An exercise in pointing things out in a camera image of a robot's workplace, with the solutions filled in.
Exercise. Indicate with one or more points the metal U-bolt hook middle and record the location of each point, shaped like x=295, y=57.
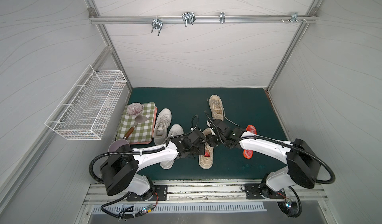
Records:
x=188, y=18

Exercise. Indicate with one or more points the metal crossbar rail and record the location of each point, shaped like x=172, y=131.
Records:
x=200, y=19

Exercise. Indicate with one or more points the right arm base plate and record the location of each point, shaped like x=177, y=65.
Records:
x=254, y=191

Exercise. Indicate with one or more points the white wire basket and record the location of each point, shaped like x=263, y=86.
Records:
x=85, y=111

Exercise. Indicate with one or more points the purple saucepan wooden handle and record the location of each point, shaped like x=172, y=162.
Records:
x=122, y=142

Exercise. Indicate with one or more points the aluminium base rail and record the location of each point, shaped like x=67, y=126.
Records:
x=199, y=191

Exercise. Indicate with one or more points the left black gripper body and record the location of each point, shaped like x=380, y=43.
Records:
x=201, y=139

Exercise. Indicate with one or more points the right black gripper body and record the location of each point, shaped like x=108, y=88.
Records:
x=214, y=131

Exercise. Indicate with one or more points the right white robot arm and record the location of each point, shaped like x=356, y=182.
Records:
x=303, y=167

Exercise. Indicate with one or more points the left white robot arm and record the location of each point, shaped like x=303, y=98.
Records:
x=117, y=170

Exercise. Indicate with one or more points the metal U-bolt hook left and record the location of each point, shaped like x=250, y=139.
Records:
x=157, y=24

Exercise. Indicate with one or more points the white sneaker rear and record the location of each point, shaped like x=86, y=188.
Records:
x=161, y=127

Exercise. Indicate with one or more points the red orange insole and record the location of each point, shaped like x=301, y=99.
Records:
x=248, y=154

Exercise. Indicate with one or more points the metal u-bolt hook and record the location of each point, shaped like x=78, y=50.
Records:
x=188, y=18
x=157, y=24

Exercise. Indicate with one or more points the metal clip hook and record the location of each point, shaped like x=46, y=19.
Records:
x=222, y=18

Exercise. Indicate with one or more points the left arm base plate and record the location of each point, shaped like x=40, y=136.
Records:
x=157, y=192

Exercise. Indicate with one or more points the white slotted cable duct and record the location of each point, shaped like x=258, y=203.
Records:
x=174, y=208

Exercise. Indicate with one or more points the white sneaker front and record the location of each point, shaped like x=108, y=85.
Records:
x=175, y=130

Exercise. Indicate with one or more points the metal bracket hook right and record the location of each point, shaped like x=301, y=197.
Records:
x=294, y=19

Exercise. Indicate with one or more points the white sneaker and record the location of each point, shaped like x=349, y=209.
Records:
x=175, y=130
x=161, y=127

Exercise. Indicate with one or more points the beige lace sneaker with laces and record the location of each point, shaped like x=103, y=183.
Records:
x=217, y=109

